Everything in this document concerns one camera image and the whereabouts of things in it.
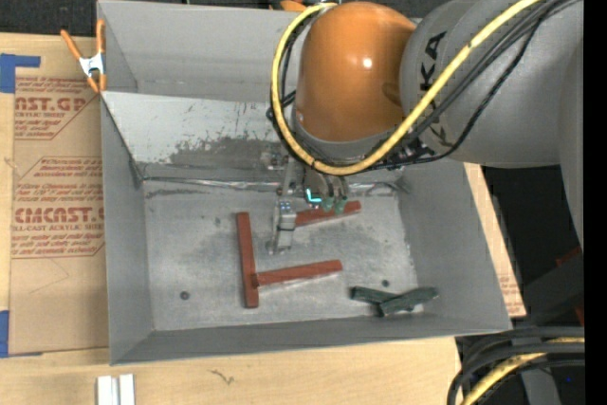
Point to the brown cardboard board red print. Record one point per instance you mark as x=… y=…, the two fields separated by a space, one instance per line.
x=52 y=204

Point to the dark green flat block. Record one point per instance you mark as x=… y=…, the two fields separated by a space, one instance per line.
x=408 y=300

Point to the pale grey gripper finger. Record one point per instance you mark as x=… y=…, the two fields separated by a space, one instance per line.
x=287 y=227
x=274 y=227

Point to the red-brown flat block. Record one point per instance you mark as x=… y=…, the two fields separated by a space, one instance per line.
x=318 y=215
x=303 y=271
x=247 y=261

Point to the grey metal bin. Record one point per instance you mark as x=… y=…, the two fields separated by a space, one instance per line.
x=199 y=251

